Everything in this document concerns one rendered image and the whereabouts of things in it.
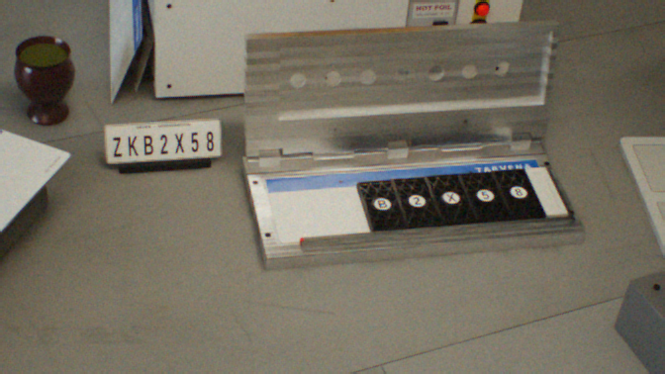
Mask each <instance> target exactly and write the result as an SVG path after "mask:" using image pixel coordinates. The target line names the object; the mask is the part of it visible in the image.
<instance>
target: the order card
mask: <svg viewBox="0 0 665 374"><path fill-rule="evenodd" d="M105 142H106V157H107V164H120V162H136V161H151V160H166V159H181V158H197V157H212V156H222V137H221V124H220V119H201V120H183V121H166V122H149V123H132V124H115V125H105Z"/></svg>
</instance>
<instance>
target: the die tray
mask: <svg viewBox="0 0 665 374"><path fill-rule="evenodd" d="M619 149H620V151H621V154H622V156H623V159H624V161H625V163H626V167H627V169H628V172H629V174H630V177H631V179H632V182H633V184H634V187H635V189H636V191H637V194H638V196H640V200H641V202H642V205H643V207H644V210H645V212H646V215H647V217H648V219H649V222H650V224H651V226H652V228H653V232H654V234H655V237H656V239H657V242H658V244H659V246H660V249H661V251H662V254H663V256H664V259H665V138H622V139H621V140H620V143H619Z"/></svg>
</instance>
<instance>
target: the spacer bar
mask: <svg viewBox="0 0 665 374"><path fill-rule="evenodd" d="M525 171H526V173H527V175H528V177H529V179H530V182H531V184H532V186H533V188H534V190H535V192H536V194H537V196H538V198H539V201H540V204H541V206H542V208H543V210H544V212H545V214H546V218H555V217H567V216H568V213H567V211H566V209H565V207H564V205H563V203H562V201H561V198H560V196H559V194H558V192H557V190H556V188H555V185H554V183H553V181H552V179H551V177H550V175H548V173H547V171H546V169H545V168H544V167H543V168H530V169H526V170H525Z"/></svg>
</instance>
